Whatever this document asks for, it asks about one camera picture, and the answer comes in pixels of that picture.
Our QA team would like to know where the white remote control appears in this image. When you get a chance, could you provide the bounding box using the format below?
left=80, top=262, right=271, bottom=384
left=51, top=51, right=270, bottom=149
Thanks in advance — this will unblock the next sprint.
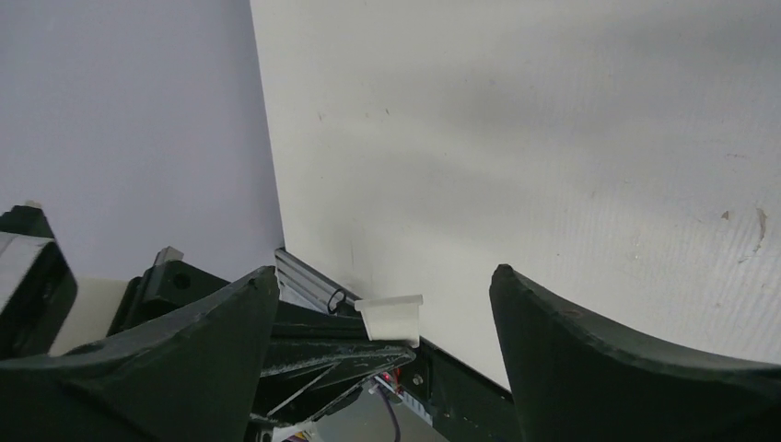
left=354, top=295, right=424, bottom=348

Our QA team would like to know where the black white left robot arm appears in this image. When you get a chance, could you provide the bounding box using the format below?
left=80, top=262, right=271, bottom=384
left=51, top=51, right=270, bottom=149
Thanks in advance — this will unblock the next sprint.
left=1, top=205, right=415, bottom=441

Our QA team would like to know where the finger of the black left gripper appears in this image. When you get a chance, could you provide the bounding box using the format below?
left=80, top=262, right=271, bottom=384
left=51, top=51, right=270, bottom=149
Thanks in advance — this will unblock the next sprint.
left=250, top=302, right=415, bottom=427

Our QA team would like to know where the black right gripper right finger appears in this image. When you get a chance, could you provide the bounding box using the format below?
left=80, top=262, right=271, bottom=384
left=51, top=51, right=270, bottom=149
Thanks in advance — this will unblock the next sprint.
left=489, top=264, right=780, bottom=441

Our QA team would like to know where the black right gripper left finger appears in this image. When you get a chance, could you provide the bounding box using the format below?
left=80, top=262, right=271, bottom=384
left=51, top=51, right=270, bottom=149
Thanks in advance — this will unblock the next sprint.
left=1, top=267, right=279, bottom=441

